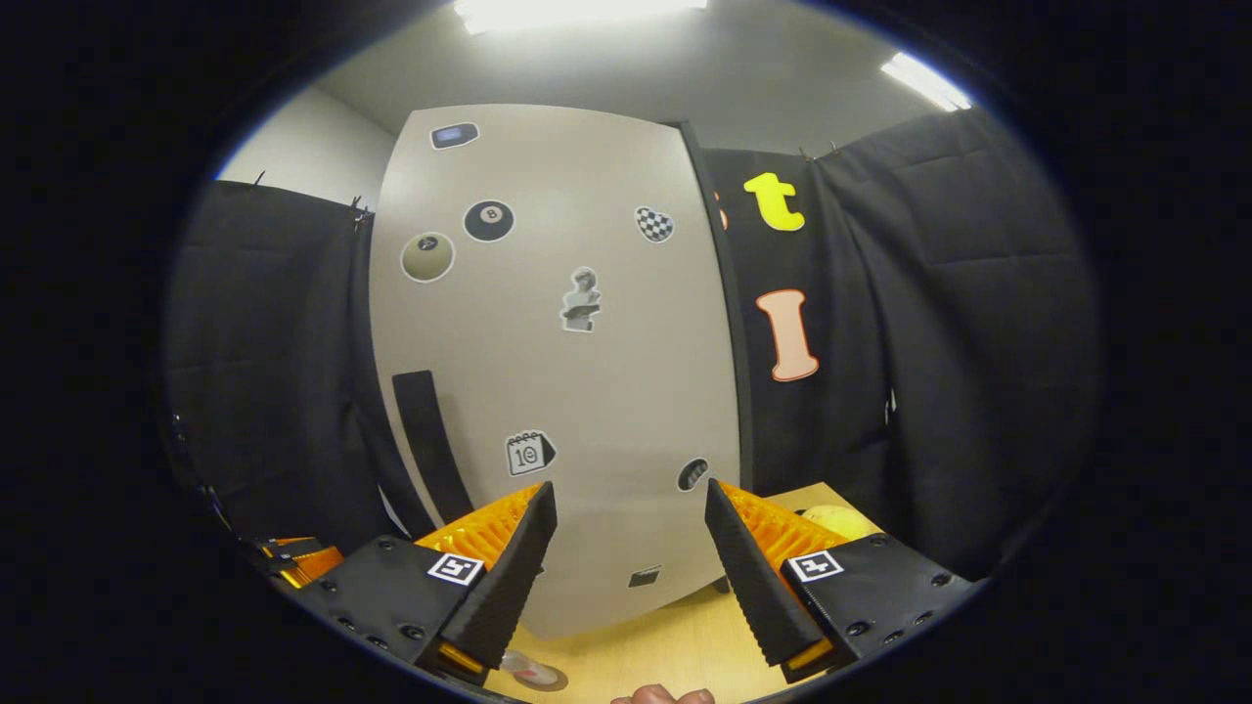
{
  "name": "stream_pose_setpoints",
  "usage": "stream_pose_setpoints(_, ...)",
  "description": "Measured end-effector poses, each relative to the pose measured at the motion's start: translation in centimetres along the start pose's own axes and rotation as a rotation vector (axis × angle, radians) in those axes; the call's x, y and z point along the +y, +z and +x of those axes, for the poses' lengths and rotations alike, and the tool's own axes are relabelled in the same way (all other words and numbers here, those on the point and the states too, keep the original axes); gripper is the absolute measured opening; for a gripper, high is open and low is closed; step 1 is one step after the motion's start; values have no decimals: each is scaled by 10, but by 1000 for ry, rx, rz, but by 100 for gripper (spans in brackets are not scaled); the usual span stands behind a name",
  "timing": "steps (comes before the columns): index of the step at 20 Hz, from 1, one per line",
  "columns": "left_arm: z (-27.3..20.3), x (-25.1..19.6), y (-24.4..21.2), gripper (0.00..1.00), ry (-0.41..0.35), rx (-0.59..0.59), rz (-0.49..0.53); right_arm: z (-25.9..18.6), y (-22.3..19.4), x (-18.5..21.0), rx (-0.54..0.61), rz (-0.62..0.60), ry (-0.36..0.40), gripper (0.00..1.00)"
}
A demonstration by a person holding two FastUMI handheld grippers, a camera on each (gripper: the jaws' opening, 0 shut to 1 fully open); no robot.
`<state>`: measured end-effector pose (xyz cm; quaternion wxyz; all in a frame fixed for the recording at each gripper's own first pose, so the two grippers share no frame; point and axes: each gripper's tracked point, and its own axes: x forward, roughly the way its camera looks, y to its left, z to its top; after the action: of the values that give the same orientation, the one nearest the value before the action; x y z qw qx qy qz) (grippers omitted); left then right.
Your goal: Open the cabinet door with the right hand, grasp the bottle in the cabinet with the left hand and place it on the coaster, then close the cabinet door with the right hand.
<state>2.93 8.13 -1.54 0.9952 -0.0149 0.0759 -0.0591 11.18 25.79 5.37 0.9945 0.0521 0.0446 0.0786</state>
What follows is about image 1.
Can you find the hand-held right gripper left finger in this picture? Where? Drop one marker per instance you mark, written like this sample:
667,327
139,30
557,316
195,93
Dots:
514,577

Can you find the beige cabinet door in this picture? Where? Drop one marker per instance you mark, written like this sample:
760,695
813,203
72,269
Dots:
587,391

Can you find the ceiling light panel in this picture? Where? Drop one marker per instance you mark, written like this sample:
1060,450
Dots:
924,80
577,12

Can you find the black backdrop cloth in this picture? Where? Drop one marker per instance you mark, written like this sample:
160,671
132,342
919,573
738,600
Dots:
978,342

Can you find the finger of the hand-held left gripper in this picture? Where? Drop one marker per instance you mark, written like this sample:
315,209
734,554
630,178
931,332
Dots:
293,546
318,565

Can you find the yellow knobbly plush toy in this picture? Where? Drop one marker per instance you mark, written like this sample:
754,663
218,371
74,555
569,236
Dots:
841,521

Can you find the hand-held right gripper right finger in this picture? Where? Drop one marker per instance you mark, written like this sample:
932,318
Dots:
748,577

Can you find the clear bottle with pink liquid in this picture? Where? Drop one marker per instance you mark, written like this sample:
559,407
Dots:
536,672

